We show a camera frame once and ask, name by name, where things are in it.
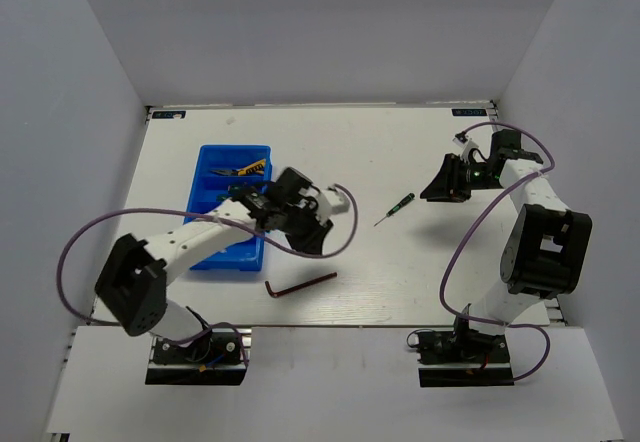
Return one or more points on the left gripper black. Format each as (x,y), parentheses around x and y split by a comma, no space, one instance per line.
(312,242)

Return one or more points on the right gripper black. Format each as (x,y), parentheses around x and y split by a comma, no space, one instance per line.
(447,185)

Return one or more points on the yellow needle-nose pliers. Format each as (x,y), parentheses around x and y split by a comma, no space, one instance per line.
(225,172)

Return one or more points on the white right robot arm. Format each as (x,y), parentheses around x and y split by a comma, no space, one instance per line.
(544,254)

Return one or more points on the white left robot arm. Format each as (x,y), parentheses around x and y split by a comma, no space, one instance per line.
(134,280)

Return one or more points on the slim black-green precision screwdriver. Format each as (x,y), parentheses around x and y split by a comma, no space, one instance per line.
(397,207)

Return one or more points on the brown hex key right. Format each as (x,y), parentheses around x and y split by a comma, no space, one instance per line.
(276,294)

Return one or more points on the black table label right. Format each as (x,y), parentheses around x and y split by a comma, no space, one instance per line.
(469,112)

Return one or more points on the black table label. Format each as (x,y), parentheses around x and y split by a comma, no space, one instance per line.
(168,114)
(469,112)

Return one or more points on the black table label left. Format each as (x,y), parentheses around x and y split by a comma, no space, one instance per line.
(168,114)

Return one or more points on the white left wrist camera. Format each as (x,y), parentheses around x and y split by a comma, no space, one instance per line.
(332,202)

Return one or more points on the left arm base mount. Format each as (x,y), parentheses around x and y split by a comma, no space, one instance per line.
(219,359)

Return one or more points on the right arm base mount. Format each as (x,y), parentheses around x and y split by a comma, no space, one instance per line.
(446,360)

